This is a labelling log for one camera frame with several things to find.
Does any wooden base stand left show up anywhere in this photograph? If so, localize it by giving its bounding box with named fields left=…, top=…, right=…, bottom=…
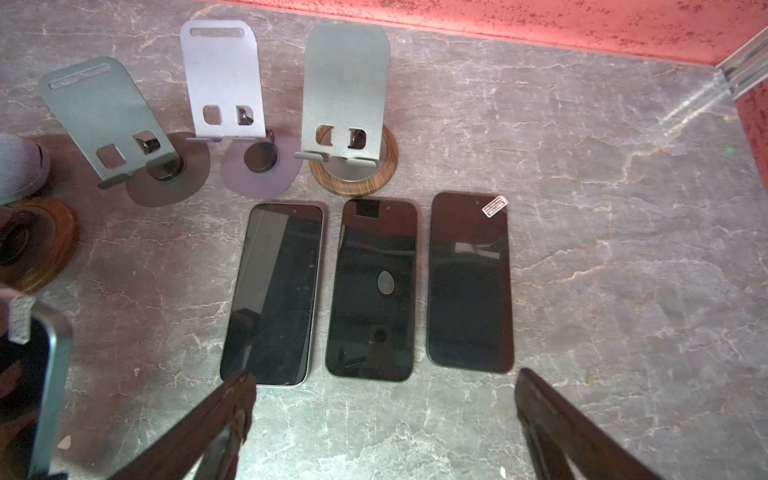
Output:
left=1, top=197, right=79, bottom=294

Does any light blue flat stand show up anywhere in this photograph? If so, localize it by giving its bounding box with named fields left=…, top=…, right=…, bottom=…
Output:
left=0, top=133, right=50, bottom=205

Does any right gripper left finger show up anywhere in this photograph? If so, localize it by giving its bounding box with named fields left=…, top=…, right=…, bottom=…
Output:
left=112, top=371, right=257, bottom=479

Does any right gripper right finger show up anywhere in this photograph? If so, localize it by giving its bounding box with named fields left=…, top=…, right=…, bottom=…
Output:
left=515, top=368, right=659, bottom=479

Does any black phone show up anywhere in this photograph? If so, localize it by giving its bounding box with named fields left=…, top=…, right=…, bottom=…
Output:
left=219, top=203, right=325, bottom=387
left=1, top=285, right=74, bottom=479
left=325, top=198, right=418, bottom=382

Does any dark round stand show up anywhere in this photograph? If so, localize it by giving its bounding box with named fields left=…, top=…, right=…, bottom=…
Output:
left=38, top=56, right=210, bottom=208

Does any grey round stand front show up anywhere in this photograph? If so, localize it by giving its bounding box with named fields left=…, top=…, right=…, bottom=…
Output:
left=180, top=20, right=302, bottom=200

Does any phone with white sticker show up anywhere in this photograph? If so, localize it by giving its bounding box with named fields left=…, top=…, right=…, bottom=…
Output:
left=426, top=191, right=514, bottom=374

